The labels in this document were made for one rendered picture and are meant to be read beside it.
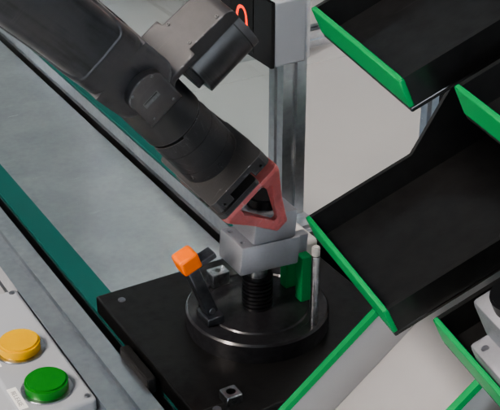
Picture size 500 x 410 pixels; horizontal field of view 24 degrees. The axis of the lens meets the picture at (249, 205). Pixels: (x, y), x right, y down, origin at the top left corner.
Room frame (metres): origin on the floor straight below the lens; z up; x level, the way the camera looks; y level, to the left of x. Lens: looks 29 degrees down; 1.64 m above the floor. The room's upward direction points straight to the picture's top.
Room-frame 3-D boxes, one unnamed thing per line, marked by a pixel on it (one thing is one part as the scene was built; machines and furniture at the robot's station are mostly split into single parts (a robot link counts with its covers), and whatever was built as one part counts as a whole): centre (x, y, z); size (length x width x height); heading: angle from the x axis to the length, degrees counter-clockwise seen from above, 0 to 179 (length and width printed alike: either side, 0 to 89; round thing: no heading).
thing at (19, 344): (0.93, 0.22, 0.96); 0.04 x 0.04 x 0.02
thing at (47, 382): (0.87, 0.19, 0.96); 0.04 x 0.04 x 0.02
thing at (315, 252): (0.93, -0.06, 1.03); 0.01 x 0.01 x 0.08
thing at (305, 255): (0.97, -0.05, 1.01); 0.01 x 0.01 x 0.05; 30
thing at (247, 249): (0.97, -0.02, 1.07); 0.08 x 0.04 x 0.07; 120
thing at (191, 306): (0.96, -0.01, 0.98); 0.14 x 0.14 x 0.02
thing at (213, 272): (1.00, 0.03, 1.00); 0.02 x 0.01 x 0.02; 120
